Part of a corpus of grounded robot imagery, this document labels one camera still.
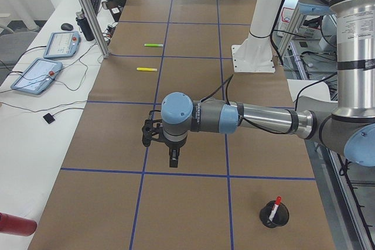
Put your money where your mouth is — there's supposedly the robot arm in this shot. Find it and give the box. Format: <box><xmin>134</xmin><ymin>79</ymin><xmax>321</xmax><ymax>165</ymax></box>
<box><xmin>142</xmin><ymin>0</ymin><xmax>374</xmax><ymax>167</ymax></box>

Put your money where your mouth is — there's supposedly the black computer mouse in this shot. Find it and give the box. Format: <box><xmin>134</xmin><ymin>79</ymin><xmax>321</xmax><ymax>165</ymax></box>
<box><xmin>60</xmin><ymin>23</ymin><xmax>74</xmax><ymax>31</ymax></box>

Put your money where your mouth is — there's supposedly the small black square box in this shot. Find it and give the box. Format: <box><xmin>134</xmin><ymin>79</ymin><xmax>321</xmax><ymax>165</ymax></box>
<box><xmin>43</xmin><ymin>113</ymin><xmax>55</xmax><ymax>124</ymax></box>

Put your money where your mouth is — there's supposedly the yellow marker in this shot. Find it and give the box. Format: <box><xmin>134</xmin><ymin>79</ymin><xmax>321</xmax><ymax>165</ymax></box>
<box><xmin>136</xmin><ymin>67</ymin><xmax>158</xmax><ymax>72</ymax></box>

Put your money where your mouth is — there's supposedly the black solid pen cup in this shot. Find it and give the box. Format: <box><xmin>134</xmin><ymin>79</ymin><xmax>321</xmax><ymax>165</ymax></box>
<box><xmin>259</xmin><ymin>200</ymin><xmax>289</xmax><ymax>228</ymax></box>

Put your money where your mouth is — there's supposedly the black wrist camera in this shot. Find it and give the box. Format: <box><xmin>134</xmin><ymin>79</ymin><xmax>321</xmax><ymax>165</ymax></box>
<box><xmin>142</xmin><ymin>109</ymin><xmax>165</xmax><ymax>148</ymax></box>

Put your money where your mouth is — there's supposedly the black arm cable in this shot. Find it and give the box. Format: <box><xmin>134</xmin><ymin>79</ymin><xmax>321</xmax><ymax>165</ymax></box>
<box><xmin>199</xmin><ymin>73</ymin><xmax>338</xmax><ymax>135</ymax></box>

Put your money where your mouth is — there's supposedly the red bottle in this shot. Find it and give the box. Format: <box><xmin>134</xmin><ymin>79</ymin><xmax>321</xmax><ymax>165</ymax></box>
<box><xmin>1</xmin><ymin>213</ymin><xmax>37</xmax><ymax>237</ymax></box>

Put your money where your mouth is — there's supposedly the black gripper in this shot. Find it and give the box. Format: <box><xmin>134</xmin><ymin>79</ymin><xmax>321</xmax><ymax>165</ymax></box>
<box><xmin>165</xmin><ymin>138</ymin><xmax>186</xmax><ymax>168</ymax></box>

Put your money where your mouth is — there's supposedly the teach pendant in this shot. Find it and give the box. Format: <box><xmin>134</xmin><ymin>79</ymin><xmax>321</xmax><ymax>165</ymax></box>
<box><xmin>11</xmin><ymin>58</ymin><xmax>63</xmax><ymax>95</ymax></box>
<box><xmin>43</xmin><ymin>31</ymin><xmax>80</xmax><ymax>59</ymax></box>

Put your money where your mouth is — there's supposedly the near teach pendant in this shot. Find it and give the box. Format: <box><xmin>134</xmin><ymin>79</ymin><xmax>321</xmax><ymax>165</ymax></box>
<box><xmin>11</xmin><ymin>58</ymin><xmax>63</xmax><ymax>95</ymax></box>

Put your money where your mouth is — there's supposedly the black water bottle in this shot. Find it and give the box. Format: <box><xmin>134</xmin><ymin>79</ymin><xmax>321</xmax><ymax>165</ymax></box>
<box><xmin>76</xmin><ymin>11</ymin><xmax>94</xmax><ymax>42</ymax></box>

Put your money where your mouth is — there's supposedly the aluminium frame post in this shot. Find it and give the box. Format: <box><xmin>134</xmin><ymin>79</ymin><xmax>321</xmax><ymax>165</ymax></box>
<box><xmin>79</xmin><ymin>0</ymin><xmax>110</xmax><ymax>59</ymax></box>

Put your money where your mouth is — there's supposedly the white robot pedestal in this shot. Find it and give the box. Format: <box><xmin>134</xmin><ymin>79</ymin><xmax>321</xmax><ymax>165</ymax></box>
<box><xmin>231</xmin><ymin>0</ymin><xmax>283</xmax><ymax>73</ymax></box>

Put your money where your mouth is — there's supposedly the green marker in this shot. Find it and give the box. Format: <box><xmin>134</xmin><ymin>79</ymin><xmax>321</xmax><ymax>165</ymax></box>
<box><xmin>144</xmin><ymin>43</ymin><xmax>163</xmax><ymax>48</ymax></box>

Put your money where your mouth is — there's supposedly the red marker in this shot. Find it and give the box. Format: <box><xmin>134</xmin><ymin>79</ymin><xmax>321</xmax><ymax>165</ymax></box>
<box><xmin>268</xmin><ymin>196</ymin><xmax>282</xmax><ymax>221</ymax></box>

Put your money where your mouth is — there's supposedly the far teach pendant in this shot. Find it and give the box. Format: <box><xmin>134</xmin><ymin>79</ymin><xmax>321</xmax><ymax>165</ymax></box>
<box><xmin>43</xmin><ymin>31</ymin><xmax>80</xmax><ymax>59</ymax></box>

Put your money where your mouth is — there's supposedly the black keyboard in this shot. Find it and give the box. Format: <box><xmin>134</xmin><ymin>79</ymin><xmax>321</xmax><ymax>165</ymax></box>
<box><xmin>90</xmin><ymin>0</ymin><xmax>101</xmax><ymax>15</ymax></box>

